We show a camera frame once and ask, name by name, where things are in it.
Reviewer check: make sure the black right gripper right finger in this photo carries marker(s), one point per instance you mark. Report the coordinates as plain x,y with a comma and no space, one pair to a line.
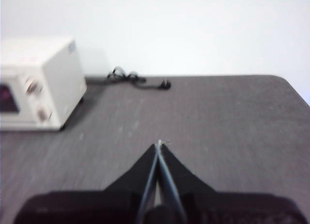
230,209

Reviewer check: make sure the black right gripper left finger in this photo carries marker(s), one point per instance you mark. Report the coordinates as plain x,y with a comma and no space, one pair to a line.
84,209

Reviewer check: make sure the white beige oven knob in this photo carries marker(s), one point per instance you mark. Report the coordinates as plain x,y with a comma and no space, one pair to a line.
43,114
32,85

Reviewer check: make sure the white Toshiba toaster oven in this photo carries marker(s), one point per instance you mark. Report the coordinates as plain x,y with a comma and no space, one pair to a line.
65,83

